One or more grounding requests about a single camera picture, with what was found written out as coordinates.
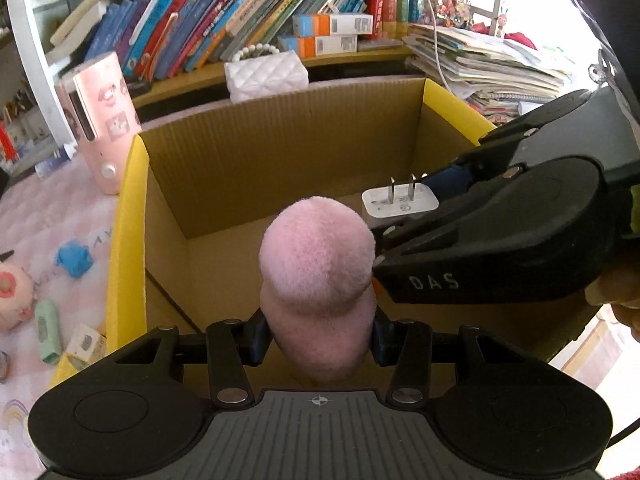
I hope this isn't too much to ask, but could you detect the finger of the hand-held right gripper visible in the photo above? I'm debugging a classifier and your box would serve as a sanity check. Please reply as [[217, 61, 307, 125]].
[[423, 91, 597, 197], [372, 174, 507, 281]]

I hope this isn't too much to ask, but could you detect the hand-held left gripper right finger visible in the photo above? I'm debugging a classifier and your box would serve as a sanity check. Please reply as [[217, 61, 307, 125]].
[[371, 305, 543, 407]]

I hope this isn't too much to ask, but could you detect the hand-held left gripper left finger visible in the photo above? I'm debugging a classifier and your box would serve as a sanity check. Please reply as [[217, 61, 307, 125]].
[[102, 307, 273, 407]]

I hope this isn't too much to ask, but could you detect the white charger plug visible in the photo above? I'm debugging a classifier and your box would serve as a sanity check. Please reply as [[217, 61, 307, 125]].
[[361, 174, 441, 221]]

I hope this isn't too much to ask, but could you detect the pink fluffy puff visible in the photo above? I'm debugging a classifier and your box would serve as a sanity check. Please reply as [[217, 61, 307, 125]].
[[259, 196, 376, 386]]

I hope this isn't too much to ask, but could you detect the small white printed box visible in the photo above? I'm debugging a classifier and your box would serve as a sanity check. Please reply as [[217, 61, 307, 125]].
[[66, 324, 109, 367]]

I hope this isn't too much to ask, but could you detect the yellow cardboard box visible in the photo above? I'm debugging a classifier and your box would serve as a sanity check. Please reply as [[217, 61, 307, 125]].
[[49, 77, 603, 397]]

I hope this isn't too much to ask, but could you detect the pink pig plush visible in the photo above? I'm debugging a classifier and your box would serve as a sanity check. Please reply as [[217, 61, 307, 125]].
[[0, 262, 37, 332]]

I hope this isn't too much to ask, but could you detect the person's right hand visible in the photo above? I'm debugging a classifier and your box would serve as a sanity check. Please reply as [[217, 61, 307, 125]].
[[585, 260, 640, 343]]

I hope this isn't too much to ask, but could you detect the stack of papers and notebooks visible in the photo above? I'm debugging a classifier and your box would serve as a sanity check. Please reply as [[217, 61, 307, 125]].
[[402, 22, 577, 127]]

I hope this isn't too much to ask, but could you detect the red cloth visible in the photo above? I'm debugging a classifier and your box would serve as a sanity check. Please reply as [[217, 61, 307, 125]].
[[504, 31, 539, 52]]

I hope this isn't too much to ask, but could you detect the colourful beaded ornament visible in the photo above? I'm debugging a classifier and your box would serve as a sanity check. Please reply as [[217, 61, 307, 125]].
[[434, 0, 472, 28]]

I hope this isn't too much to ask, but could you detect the colourful boxed book set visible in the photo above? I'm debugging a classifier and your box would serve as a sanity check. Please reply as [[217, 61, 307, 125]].
[[370, 0, 427, 39]]

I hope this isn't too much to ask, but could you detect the orange and white box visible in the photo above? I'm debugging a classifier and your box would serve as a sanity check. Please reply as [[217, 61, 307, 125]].
[[277, 35, 359, 59], [292, 12, 374, 39]]

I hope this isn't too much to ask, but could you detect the blue toy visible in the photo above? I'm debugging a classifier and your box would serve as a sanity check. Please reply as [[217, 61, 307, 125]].
[[54, 241, 96, 279]]

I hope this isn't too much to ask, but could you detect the white quilted purse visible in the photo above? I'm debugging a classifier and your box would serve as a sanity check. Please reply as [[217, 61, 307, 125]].
[[224, 44, 310, 104]]

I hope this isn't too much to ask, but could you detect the pink humidifier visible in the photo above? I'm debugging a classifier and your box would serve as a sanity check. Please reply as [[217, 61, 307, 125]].
[[55, 51, 144, 196]]

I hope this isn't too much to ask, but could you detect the small spray bottle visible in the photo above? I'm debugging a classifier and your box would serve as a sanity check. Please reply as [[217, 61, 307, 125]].
[[34, 144, 77, 180]]

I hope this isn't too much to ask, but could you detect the row of colourful books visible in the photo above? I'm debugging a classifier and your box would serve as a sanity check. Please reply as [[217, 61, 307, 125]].
[[82, 0, 382, 81]]

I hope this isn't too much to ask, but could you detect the white thick book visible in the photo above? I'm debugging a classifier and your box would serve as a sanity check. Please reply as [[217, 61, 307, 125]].
[[44, 1, 110, 67]]

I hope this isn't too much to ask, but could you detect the cream thick book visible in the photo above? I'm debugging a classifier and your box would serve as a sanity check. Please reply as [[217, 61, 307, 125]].
[[49, 0, 117, 46]]

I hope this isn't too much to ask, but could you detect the white bookshelf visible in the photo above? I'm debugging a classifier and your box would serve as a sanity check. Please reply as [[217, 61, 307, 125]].
[[5, 0, 506, 111]]

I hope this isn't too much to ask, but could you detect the white cable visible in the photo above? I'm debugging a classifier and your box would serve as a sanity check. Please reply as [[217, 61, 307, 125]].
[[406, 0, 453, 92]]

